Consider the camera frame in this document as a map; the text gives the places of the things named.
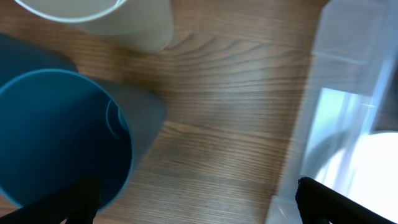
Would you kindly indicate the blue cup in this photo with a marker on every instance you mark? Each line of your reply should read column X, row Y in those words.
column 19, row 57
column 58, row 127

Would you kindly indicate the clear plastic storage bin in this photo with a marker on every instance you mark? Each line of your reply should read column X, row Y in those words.
column 351, row 92

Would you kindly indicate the pink plate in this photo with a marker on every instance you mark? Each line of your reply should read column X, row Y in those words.
column 374, row 181

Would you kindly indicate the beige cup rear right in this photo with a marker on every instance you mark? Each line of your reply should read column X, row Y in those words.
column 142, row 25

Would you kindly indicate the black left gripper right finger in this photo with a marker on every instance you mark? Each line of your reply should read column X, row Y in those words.
column 318, row 204

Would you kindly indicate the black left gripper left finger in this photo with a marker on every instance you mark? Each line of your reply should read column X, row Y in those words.
column 76, row 204

